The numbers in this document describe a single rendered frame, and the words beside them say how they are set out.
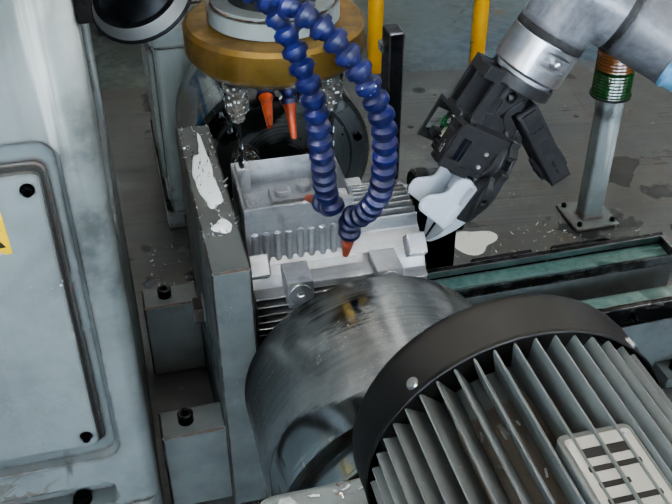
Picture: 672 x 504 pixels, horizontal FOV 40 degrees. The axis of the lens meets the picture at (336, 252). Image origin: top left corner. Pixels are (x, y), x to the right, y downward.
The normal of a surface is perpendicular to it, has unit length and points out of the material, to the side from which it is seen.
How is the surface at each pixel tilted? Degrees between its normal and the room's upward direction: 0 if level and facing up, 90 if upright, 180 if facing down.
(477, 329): 16
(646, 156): 0
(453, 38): 0
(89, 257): 90
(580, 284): 90
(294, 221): 90
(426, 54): 0
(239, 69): 90
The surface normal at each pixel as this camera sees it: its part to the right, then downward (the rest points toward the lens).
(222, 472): 0.25, 0.58
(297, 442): -0.79, -0.35
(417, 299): 0.28, -0.81
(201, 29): 0.00, -0.81
